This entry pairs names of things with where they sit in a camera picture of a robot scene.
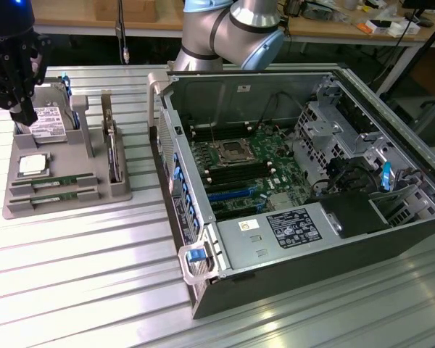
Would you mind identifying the blue disk caddy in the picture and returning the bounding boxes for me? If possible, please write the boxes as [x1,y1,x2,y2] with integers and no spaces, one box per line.
[59,73,83,131]

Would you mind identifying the graphics card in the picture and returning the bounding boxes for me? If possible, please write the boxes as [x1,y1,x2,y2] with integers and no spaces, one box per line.
[101,90,126,184]

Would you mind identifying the grey power supply unit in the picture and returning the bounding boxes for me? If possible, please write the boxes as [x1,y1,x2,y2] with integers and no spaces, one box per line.
[216,202,345,273]

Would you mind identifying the silver CPU chip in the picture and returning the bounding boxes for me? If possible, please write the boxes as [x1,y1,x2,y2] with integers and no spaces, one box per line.
[17,154,51,178]

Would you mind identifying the grey metal device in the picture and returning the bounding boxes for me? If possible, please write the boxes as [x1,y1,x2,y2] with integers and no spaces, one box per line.
[303,2,344,21]

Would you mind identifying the black open PC case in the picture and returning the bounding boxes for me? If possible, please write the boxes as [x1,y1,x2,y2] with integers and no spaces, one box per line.
[146,63,435,320]

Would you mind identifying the grey parts rack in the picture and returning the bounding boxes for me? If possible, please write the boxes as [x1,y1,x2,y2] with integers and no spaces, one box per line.
[2,75,133,220]

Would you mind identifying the black RAM slot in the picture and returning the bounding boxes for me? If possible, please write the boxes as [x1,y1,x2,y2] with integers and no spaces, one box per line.
[190,124,251,134]
[191,130,253,143]
[204,168,276,185]
[202,162,273,175]

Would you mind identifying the silver chipset heatsink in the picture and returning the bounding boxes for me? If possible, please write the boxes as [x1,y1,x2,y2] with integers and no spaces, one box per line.
[267,193,291,212]

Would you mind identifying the black slanted pole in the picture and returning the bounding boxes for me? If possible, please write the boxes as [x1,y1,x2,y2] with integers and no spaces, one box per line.
[375,21,435,96]

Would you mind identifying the black expansion slot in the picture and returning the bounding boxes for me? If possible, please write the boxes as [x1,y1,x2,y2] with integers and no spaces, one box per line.
[205,181,248,194]
[212,204,264,221]

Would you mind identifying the blue card retainer strip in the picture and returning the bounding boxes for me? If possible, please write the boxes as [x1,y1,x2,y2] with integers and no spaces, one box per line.
[172,152,201,240]

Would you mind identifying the blue expansion slot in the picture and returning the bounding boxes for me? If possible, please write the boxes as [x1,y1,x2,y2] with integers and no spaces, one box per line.
[207,188,258,204]

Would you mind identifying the white box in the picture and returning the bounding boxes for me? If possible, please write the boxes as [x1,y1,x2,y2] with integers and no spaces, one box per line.
[386,22,421,37]

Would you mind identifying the wooden workbench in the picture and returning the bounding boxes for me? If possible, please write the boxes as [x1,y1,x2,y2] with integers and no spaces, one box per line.
[286,0,435,48]
[32,0,184,37]

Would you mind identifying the CPU socket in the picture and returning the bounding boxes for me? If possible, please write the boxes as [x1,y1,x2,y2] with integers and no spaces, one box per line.
[216,138,257,167]

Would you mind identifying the black fan shroud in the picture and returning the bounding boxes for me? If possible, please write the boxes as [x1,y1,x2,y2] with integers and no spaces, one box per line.
[306,191,392,240]

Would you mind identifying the cardboard box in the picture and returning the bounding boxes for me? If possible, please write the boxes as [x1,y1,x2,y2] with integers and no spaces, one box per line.
[94,0,157,22]

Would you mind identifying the metal disk bay cage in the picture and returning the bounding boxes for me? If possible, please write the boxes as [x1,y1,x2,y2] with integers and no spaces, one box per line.
[292,100,385,182]

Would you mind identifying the black hanging cable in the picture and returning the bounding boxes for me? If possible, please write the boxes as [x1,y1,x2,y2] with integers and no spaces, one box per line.
[115,0,131,66]

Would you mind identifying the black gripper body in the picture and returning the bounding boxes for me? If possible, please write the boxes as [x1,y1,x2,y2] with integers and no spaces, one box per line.
[0,0,36,96]

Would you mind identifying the red black wire bundle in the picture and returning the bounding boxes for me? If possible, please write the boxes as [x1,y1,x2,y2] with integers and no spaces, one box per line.
[393,167,426,182]

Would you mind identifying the green RAM stick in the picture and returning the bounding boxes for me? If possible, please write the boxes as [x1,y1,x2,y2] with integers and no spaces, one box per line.
[9,190,102,206]
[11,173,97,188]

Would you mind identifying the orange black box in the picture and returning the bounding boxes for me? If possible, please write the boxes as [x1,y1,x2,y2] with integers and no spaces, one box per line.
[357,20,392,36]

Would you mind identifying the green motherboard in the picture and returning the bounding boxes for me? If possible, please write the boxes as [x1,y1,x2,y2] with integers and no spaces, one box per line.
[188,121,315,222]

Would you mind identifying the blue bay latch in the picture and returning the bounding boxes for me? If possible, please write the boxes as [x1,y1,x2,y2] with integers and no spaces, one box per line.
[380,162,392,193]

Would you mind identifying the silver hard disk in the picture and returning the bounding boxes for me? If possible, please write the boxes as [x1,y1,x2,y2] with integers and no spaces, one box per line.
[28,82,76,138]

